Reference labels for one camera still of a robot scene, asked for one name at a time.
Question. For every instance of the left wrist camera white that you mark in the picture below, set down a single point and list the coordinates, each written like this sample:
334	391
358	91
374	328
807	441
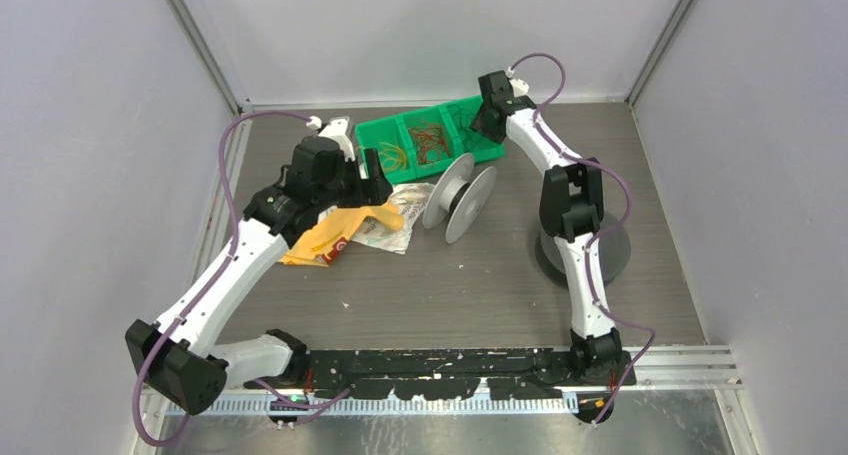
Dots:
337	129

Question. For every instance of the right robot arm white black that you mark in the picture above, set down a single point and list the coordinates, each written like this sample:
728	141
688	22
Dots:
571	211

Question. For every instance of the white slotted cable duct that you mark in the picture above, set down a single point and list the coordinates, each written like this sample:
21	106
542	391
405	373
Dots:
482	404

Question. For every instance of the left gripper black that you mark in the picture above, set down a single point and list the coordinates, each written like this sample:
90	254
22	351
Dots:
375	188

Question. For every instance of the yellow snack bag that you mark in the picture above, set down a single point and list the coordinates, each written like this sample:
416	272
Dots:
321	245

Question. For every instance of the green three-compartment bin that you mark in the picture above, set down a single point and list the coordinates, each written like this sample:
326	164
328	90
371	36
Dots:
422	143

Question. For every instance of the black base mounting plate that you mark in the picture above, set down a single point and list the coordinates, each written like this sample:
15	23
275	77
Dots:
445	374

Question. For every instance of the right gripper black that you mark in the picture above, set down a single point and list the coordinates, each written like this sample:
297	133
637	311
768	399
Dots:
480	124

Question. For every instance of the dark grey cable spool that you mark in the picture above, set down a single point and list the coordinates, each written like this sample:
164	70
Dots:
615	252

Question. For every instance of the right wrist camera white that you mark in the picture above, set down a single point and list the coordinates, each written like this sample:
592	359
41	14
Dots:
519	86

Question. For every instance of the floral patterned cloth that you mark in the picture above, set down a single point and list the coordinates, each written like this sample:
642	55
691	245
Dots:
404	206

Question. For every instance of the white plastic cable spool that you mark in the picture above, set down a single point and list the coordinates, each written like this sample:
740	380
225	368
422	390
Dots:
458	197

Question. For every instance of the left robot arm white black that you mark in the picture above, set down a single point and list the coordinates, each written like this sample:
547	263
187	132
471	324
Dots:
178	355

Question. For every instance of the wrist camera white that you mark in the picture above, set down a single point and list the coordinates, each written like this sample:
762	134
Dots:
337	129
519	86

